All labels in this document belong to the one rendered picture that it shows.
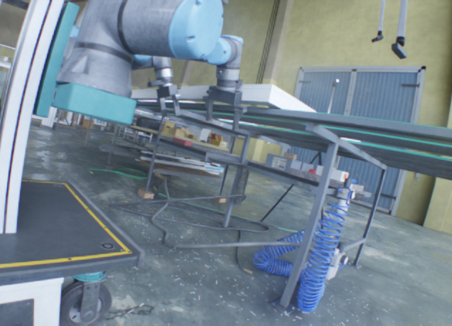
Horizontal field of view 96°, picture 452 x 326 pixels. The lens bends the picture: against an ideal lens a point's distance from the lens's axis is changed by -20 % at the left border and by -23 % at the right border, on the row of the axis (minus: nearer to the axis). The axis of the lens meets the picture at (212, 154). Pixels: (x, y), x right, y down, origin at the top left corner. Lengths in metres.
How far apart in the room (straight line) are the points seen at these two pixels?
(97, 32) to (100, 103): 0.16
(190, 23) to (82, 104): 0.27
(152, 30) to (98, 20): 0.15
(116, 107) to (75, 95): 0.10
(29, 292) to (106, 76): 0.50
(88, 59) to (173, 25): 0.21
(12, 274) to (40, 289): 0.08
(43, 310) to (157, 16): 0.68
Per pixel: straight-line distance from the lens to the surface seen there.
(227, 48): 0.83
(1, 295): 0.65
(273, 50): 10.07
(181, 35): 0.50
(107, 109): 0.57
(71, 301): 0.83
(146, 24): 0.54
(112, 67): 0.59
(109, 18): 0.61
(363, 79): 8.24
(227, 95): 0.98
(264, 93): 0.98
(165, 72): 1.26
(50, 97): 0.70
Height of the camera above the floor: 0.67
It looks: 3 degrees down
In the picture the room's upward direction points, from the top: 14 degrees clockwise
